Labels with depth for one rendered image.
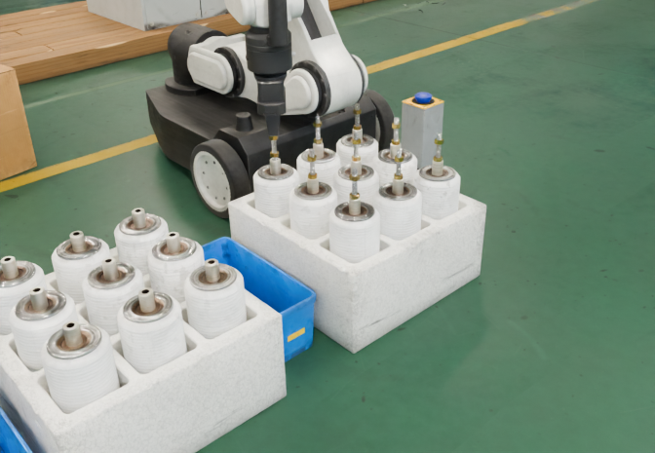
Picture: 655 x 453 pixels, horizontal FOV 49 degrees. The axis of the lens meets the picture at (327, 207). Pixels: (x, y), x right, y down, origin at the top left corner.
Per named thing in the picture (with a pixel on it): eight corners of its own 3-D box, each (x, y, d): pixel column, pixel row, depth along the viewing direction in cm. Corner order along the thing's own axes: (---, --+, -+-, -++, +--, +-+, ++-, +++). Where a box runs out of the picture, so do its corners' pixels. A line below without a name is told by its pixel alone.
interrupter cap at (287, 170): (250, 172, 151) (250, 169, 151) (281, 163, 155) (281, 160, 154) (269, 185, 145) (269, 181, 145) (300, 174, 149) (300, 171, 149)
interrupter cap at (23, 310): (7, 307, 110) (6, 303, 110) (55, 287, 115) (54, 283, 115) (26, 329, 105) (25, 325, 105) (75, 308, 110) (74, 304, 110)
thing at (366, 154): (373, 222, 167) (374, 151, 159) (333, 218, 169) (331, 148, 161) (380, 203, 175) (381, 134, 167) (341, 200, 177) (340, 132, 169)
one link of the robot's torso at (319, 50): (301, 130, 180) (215, -28, 184) (351, 112, 190) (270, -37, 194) (330, 102, 168) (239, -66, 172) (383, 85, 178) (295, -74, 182)
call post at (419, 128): (397, 217, 183) (401, 101, 168) (415, 208, 187) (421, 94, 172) (418, 228, 178) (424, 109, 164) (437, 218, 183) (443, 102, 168)
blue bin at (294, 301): (188, 301, 153) (181, 253, 147) (230, 281, 159) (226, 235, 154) (276, 370, 133) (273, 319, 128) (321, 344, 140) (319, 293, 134)
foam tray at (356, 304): (234, 272, 163) (227, 202, 154) (358, 213, 185) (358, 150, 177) (353, 355, 137) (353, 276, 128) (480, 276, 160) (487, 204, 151)
